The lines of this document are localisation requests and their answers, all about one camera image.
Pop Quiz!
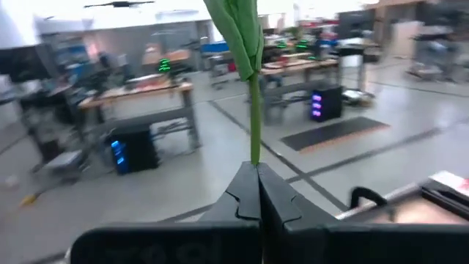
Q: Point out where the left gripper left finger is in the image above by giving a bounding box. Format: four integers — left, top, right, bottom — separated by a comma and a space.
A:
69, 161, 262, 264

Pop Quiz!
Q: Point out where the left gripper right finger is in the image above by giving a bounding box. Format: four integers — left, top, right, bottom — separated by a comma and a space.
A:
258, 163, 469, 264

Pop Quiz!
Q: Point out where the orange tulip flower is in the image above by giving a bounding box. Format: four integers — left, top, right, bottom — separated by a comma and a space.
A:
202, 0, 265, 166

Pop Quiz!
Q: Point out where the black table clamp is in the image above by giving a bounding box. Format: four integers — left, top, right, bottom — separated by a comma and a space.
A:
350, 186, 388, 210

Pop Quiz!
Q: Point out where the black striped-edge floor mat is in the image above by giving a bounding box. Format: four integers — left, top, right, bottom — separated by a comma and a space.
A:
280, 116, 391, 153

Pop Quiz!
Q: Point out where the black tower with blue lights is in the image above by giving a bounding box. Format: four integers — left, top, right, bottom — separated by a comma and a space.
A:
108, 124, 161, 176

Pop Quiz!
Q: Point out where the black computer tower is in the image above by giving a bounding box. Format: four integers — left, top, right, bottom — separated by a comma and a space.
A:
310, 84, 344, 123

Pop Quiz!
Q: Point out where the grey metal workbench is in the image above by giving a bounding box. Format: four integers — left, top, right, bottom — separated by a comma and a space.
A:
258, 58, 340, 125

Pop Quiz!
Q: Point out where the wooden top workbench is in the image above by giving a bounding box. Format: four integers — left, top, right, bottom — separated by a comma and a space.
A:
76, 81, 202, 152

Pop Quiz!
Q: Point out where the black aluminium table frame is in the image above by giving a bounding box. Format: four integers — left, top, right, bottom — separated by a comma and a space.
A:
160, 181, 469, 224

